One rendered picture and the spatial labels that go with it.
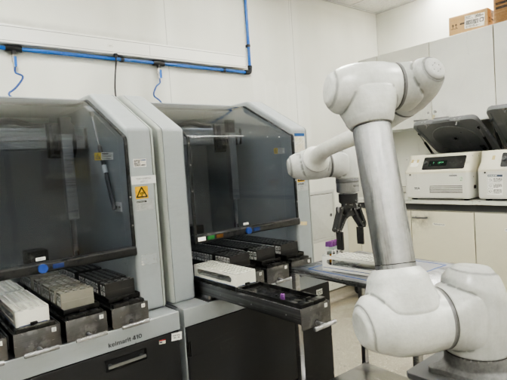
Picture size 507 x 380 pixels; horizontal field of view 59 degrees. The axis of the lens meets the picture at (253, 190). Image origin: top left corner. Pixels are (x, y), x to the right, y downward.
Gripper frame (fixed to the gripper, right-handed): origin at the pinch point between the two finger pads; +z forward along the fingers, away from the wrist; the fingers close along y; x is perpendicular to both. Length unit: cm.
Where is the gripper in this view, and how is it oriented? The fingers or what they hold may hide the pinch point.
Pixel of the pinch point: (351, 243)
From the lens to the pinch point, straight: 185.3
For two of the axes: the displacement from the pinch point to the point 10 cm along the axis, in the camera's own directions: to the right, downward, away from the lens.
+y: 7.3, -0.9, 6.8
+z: 0.7, 10.0, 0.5
